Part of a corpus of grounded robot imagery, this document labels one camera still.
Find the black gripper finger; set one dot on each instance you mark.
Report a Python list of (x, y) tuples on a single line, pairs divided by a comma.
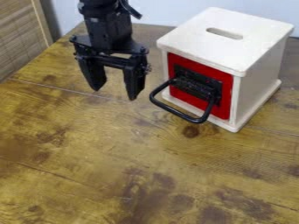
[(93, 72), (134, 81)]

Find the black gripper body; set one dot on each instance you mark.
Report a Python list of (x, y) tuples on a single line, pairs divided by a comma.
[(108, 45)]

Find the black metal drawer handle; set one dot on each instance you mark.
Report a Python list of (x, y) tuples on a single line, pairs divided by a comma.
[(183, 105)]

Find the red wooden drawer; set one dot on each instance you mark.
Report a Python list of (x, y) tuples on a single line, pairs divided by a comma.
[(219, 111)]

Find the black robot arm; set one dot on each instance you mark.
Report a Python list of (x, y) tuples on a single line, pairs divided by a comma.
[(105, 5)]

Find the wooden panel at left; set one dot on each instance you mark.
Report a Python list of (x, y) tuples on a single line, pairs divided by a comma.
[(24, 34)]

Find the white wooden box cabinet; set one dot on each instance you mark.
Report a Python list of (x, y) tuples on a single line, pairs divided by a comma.
[(240, 44)]

